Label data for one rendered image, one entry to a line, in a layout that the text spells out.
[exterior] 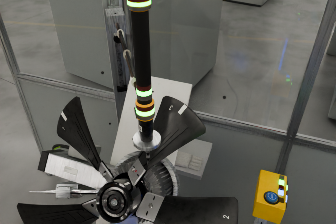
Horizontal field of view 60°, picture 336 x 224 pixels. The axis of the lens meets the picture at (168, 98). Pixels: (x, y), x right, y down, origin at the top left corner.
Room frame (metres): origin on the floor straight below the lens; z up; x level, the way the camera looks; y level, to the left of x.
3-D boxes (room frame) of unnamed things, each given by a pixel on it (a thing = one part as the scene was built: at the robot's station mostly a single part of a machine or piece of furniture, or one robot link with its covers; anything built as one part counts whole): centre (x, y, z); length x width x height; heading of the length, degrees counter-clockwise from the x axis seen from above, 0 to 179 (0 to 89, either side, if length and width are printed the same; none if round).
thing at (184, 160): (1.00, -0.10, 0.87); 0.15 x 0.09 x 0.02; 70
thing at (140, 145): (0.54, 0.05, 1.50); 0.09 x 0.07 x 0.10; 15
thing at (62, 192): (0.66, 0.37, 1.08); 0.07 x 0.04 x 0.06; 80
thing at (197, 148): (1.09, -0.03, 0.84); 0.36 x 0.24 x 0.03; 70
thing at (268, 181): (0.69, -0.39, 1.02); 0.16 x 0.10 x 0.11; 160
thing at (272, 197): (0.64, -0.37, 1.08); 0.04 x 0.04 x 0.02
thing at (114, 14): (1.14, 0.21, 1.55); 0.10 x 0.07 x 0.08; 15
